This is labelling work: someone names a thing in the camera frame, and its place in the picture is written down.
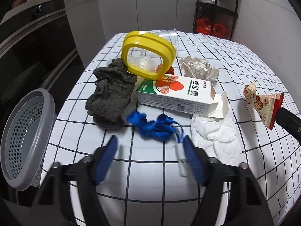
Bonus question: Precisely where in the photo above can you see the snack wrapper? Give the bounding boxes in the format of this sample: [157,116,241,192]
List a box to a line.
[243,81,284,130]

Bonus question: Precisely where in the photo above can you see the grey perforated trash basket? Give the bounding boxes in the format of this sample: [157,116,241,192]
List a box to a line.
[1,88,57,191]

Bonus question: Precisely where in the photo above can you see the grey kitchen cabinets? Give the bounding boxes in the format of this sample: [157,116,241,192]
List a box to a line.
[64,0,196,67]

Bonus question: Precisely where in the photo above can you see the crumpled white tissue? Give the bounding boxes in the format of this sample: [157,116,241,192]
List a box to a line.
[191,110,242,165]

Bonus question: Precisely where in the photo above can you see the white checkered tablecloth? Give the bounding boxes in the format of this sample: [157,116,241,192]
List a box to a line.
[40,31,301,226]

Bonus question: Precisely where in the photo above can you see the small clear plastic tube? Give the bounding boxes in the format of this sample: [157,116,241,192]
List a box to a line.
[175,143,188,177]

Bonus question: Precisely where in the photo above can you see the dark grey cloth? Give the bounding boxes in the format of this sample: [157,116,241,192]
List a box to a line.
[85,58,137,129]

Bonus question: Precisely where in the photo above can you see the white medicine box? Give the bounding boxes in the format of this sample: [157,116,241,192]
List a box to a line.
[136,74,229,119]

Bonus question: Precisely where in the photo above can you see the red plastic bag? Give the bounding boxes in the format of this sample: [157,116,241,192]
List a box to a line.
[195,18,227,38]

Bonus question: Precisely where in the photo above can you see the black metal shelf rack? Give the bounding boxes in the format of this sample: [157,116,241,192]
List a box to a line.
[193,0,239,40]

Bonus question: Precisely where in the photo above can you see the black built-in oven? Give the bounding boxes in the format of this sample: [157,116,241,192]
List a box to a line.
[1,0,84,114]

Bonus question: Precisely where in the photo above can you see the clear plastic bag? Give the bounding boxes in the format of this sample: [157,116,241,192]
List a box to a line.
[120,29,179,73]

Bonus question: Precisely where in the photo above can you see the yellow plastic container lid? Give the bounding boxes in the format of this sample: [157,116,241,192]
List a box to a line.
[121,31,176,80]

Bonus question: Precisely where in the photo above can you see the blue ribbon strap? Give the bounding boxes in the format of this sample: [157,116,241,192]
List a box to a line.
[126,110,185,144]

